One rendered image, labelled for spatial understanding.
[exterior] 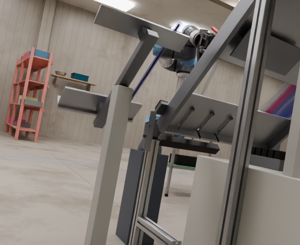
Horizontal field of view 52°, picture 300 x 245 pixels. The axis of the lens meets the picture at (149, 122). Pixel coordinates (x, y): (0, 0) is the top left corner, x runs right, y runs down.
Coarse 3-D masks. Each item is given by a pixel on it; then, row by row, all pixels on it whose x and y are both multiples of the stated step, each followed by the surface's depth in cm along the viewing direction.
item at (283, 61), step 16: (288, 0) 103; (288, 16) 108; (240, 32) 108; (272, 32) 112; (288, 32) 113; (240, 48) 109; (272, 48) 112; (288, 48) 114; (240, 64) 119; (272, 64) 118; (288, 64) 120; (288, 80) 132
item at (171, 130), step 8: (168, 128) 134; (176, 128) 137; (184, 128) 140; (184, 136) 137; (192, 136) 139; (200, 136) 142; (208, 136) 145; (216, 136) 148; (224, 136) 151; (256, 144) 161; (264, 144) 165
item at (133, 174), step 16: (128, 160) 196; (160, 160) 186; (128, 176) 192; (160, 176) 187; (128, 192) 188; (160, 192) 188; (128, 208) 185; (128, 224) 181; (128, 240) 179; (144, 240) 184
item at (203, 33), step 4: (200, 32) 141; (204, 32) 137; (208, 32) 138; (196, 36) 142; (200, 36) 143; (204, 36) 136; (208, 36) 133; (212, 36) 134; (196, 40) 143; (200, 40) 138; (204, 40) 137; (208, 40) 134; (196, 44) 145; (200, 44) 138; (204, 44) 137; (208, 44) 134; (200, 48) 138; (204, 48) 136
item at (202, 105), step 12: (192, 96) 126; (204, 96) 128; (192, 108) 130; (204, 108) 133; (216, 108) 135; (228, 108) 137; (180, 120) 135; (192, 120) 137; (204, 120) 139; (216, 120) 141; (228, 120) 143; (264, 120) 149; (276, 120) 152; (288, 120) 154; (216, 132) 149; (228, 132) 150; (264, 132) 157; (276, 132) 160
